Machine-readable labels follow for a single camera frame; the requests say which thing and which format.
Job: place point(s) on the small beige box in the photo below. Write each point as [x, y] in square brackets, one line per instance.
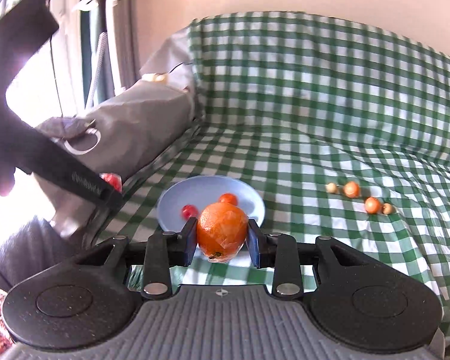
[161, 78]

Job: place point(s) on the light blue plate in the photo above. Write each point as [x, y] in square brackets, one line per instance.
[204, 190]

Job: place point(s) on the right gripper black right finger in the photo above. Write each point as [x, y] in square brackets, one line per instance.
[278, 251]

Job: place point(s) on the green white checkered cloth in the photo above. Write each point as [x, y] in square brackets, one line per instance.
[292, 102]

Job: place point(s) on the black smartphone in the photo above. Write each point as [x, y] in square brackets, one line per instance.
[65, 128]

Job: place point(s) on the red wrapped fruit on plate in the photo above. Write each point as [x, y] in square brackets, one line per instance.
[189, 211]

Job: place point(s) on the orange fruit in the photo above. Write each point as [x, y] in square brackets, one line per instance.
[221, 231]
[351, 189]
[372, 205]

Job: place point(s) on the orange tomato on plate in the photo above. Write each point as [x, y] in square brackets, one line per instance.
[228, 198]

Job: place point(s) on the red fruit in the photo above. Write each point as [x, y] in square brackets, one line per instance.
[113, 179]
[189, 211]

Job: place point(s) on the small beige fruit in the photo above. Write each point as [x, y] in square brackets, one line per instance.
[387, 209]
[332, 188]

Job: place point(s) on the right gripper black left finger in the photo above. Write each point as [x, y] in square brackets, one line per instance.
[163, 251]

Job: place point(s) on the white garment steamer stand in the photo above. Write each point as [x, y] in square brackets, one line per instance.
[108, 45]

